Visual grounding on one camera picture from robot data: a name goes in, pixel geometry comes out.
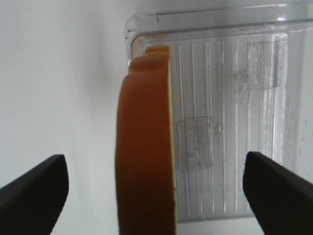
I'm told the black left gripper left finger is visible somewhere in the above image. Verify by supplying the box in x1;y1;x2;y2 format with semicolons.
0;154;68;235

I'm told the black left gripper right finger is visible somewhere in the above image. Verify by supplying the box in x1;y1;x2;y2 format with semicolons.
243;152;313;235

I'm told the bread slice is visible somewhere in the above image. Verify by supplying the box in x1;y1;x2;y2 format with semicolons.
115;46;177;235

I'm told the clear plastic bread tray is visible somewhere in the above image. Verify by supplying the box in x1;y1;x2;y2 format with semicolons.
125;0;313;223

